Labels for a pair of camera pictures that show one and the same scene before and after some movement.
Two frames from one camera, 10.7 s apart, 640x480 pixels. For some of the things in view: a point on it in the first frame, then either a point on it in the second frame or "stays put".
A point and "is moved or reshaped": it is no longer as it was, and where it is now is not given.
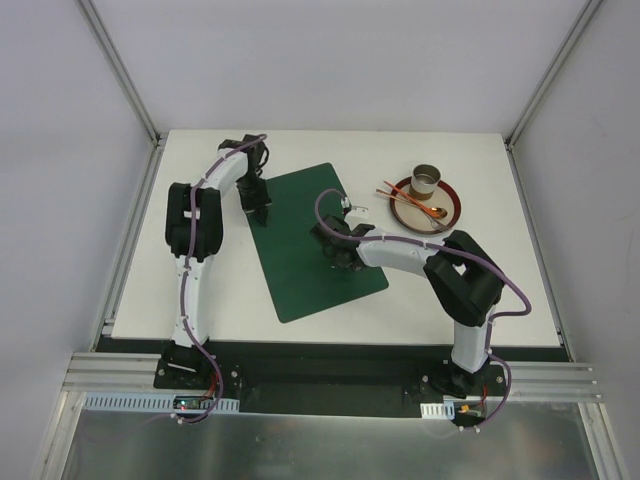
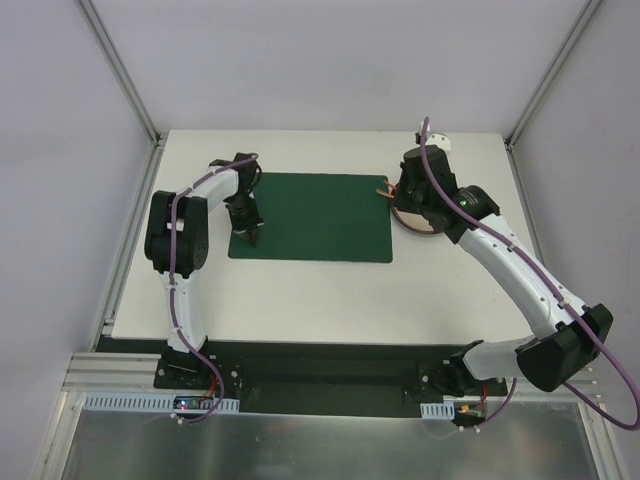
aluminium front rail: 104,371 stays put
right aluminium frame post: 568,47 stays put
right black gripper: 338,255 -> 406,195
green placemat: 299,274 is moved or reshaped
